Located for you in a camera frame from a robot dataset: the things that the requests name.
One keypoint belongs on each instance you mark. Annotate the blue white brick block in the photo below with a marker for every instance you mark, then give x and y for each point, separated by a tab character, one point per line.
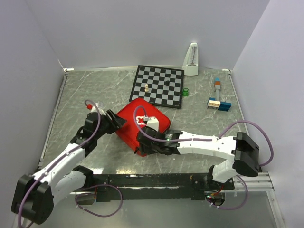
218	105

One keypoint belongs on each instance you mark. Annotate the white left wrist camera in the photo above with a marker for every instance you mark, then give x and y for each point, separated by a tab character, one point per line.
95	108

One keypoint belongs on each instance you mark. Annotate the aluminium rail frame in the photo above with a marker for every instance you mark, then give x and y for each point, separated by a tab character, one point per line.
260	183

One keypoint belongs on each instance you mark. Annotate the blue orange grey brick stick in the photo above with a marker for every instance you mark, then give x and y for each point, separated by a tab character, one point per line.
217	87

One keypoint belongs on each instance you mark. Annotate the black red medicine kit case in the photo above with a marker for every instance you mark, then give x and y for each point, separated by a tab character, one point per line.
135	113

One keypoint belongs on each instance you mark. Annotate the black white chessboard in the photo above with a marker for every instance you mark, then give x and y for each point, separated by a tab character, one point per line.
159	94

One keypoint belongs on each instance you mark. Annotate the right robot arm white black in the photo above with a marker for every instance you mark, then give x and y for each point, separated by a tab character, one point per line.
239	153

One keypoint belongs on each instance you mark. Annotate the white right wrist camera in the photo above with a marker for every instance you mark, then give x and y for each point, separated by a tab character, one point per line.
151	122

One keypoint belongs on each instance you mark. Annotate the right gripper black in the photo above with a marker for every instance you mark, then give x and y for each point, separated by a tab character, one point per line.
144	148

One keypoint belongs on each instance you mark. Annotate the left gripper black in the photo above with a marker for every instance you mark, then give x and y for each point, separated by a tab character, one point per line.
115	123

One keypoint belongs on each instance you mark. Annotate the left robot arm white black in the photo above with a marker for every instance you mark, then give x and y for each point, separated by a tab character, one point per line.
36	195

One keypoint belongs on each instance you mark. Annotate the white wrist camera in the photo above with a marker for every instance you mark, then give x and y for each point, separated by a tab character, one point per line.
151	122
95	108

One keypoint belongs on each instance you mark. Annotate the white metronome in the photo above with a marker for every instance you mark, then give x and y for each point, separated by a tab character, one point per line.
191	63

